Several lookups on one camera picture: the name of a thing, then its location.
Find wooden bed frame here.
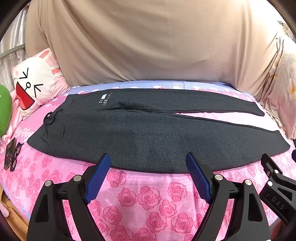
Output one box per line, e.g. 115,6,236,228
0,185,30,241

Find black eyeglasses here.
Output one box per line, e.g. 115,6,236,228
3,138,25,172

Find white curtain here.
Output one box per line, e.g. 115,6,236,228
0,9,29,78

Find grey metal bed rail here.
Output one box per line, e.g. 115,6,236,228
0,44,25,61

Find pink rose print bedsheet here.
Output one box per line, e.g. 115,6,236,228
0,80,296,241

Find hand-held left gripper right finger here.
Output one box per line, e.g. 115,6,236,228
186,152,270,241

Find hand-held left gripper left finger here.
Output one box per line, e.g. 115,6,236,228
27,153,112,241

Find floral cream pillow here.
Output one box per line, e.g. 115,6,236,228
252,20,296,140

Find white rabbit face pillow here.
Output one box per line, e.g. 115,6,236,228
10,47,71,118

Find dark grey pants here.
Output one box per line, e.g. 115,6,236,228
26,89,290,174

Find green plush toy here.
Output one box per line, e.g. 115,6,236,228
0,85,12,137

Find beige cloth cover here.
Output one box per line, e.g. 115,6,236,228
24,0,287,102

